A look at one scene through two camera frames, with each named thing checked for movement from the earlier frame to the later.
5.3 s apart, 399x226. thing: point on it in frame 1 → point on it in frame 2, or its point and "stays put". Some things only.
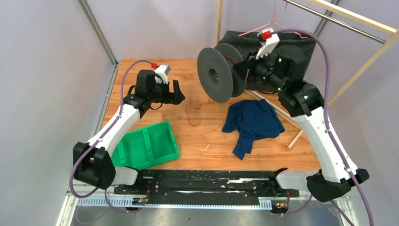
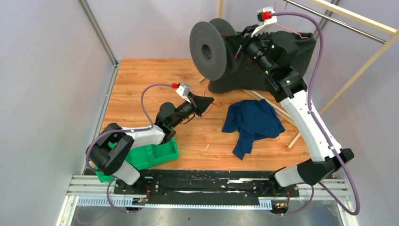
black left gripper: x=172 y=98 → x=201 y=103
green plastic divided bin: x=143 y=148 stays put
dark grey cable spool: x=216 y=74 → x=210 y=57
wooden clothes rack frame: x=376 y=24 stays put
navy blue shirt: x=254 y=119 stays put
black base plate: x=203 y=187 stays put
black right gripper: x=243 y=68 → x=236 y=42
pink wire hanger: x=273 y=22 stays put
